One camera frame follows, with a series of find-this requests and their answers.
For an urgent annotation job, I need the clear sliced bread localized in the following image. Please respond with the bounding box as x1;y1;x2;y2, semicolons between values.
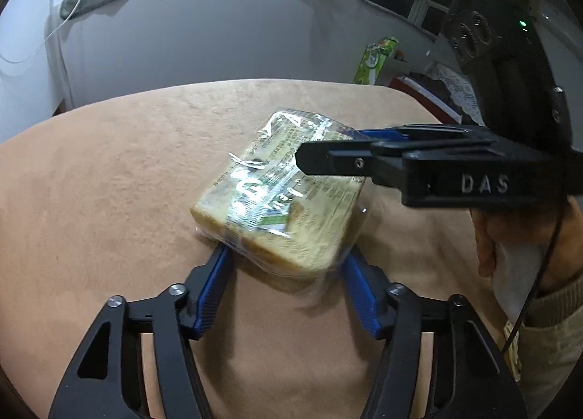
191;109;368;281

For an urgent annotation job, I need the beige knit sleeve forearm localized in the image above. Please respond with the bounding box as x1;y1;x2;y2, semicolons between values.
519;273;582;418

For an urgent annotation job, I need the person's right hand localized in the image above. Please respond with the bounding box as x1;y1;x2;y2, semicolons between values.
470;198;582;294

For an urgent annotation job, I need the white lace cloth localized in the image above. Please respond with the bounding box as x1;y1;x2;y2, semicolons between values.
428;62;484;126

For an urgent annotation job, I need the green snack bag on shelf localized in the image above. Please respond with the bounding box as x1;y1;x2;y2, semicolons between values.
354;37;399;85

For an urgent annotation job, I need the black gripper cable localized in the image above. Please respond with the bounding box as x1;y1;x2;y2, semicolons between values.
498;206;566;356

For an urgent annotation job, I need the white cable on wall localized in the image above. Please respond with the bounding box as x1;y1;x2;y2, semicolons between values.
0;0;88;66

